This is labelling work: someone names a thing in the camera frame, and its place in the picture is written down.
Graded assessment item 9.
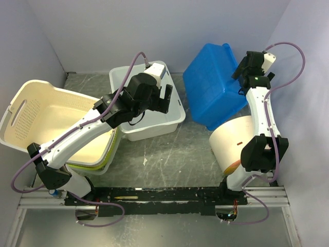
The large white plastic container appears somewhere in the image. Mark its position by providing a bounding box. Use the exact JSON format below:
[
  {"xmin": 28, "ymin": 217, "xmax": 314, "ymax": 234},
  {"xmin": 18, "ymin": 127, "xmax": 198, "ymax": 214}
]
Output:
[{"xmin": 109, "ymin": 61, "xmax": 186, "ymax": 141}]

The blue plastic container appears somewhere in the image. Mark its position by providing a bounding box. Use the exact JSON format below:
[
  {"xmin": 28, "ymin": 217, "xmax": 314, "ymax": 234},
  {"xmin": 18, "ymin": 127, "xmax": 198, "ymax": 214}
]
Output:
[{"xmin": 182, "ymin": 43, "xmax": 247, "ymax": 131}]

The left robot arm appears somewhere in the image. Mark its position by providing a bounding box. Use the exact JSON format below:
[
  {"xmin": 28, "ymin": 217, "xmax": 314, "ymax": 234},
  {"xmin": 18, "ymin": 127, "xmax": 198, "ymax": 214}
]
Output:
[{"xmin": 27, "ymin": 63, "xmax": 173, "ymax": 205}]

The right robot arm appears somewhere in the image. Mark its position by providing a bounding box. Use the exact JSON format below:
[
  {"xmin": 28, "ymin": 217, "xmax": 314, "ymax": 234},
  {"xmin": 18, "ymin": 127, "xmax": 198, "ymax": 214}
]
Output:
[{"xmin": 218, "ymin": 51, "xmax": 289, "ymax": 205}]

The cream cylindrical stool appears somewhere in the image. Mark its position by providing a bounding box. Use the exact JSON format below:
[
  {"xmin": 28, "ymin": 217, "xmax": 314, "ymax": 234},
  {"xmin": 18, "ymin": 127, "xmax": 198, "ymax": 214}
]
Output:
[{"xmin": 209, "ymin": 115, "xmax": 253, "ymax": 175}]

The green basket under cream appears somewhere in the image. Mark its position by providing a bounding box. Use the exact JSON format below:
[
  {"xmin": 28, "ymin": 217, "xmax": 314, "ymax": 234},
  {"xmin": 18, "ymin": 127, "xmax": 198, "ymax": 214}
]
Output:
[{"xmin": 67, "ymin": 129, "xmax": 119, "ymax": 172}]

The white basket at bottom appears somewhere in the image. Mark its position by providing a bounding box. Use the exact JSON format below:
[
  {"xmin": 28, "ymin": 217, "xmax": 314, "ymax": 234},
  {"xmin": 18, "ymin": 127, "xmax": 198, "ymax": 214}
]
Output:
[{"xmin": 0, "ymin": 108, "xmax": 121, "ymax": 176}]

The wooden pencil on base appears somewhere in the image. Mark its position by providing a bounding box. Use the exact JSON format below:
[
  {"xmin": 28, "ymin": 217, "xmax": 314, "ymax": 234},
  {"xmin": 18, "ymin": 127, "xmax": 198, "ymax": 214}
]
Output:
[{"xmin": 114, "ymin": 196, "xmax": 139, "ymax": 200}]

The cream perforated laundry basket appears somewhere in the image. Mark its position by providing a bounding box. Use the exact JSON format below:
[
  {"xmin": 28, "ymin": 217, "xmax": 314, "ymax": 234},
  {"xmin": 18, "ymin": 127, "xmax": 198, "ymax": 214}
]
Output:
[{"xmin": 1, "ymin": 80, "xmax": 119, "ymax": 174}]

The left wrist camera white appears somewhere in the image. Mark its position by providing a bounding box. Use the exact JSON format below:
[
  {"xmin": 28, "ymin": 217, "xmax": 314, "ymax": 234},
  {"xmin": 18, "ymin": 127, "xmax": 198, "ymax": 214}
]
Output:
[{"xmin": 144, "ymin": 63, "xmax": 166, "ymax": 89}]

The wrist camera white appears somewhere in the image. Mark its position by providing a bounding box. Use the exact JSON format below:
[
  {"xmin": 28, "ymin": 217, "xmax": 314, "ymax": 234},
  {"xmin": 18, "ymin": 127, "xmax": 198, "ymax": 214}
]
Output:
[
  {"xmin": 144, "ymin": 63, "xmax": 166, "ymax": 89},
  {"xmin": 262, "ymin": 52, "xmax": 276, "ymax": 73}
]

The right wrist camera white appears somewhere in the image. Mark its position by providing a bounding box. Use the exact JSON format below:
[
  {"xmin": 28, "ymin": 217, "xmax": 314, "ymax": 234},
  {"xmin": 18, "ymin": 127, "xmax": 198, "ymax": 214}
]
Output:
[{"xmin": 262, "ymin": 52, "xmax": 276, "ymax": 73}]

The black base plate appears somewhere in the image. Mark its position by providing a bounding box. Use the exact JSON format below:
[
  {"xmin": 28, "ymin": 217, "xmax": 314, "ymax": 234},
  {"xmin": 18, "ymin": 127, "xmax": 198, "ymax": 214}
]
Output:
[{"xmin": 64, "ymin": 186, "xmax": 249, "ymax": 218}]

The aluminium rail frame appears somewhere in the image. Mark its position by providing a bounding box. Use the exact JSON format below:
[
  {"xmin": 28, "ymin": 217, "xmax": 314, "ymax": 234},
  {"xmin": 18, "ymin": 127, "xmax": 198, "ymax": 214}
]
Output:
[{"xmin": 17, "ymin": 74, "xmax": 301, "ymax": 247}]

